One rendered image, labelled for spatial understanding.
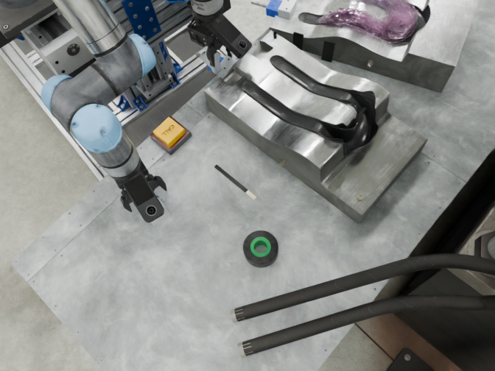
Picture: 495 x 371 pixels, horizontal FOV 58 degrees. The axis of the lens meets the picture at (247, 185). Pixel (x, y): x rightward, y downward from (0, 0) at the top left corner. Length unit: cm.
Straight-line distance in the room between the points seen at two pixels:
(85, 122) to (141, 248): 41
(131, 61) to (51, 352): 141
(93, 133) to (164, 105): 125
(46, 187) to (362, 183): 160
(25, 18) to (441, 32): 104
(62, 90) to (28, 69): 150
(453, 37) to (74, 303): 113
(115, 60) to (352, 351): 137
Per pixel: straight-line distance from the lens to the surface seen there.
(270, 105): 113
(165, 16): 155
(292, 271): 104
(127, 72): 89
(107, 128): 79
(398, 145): 113
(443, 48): 126
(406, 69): 127
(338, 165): 107
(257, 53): 126
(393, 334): 187
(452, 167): 120
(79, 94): 87
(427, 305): 98
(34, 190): 230
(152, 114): 201
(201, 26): 118
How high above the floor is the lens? 181
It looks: 65 degrees down
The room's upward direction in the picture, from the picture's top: 11 degrees counter-clockwise
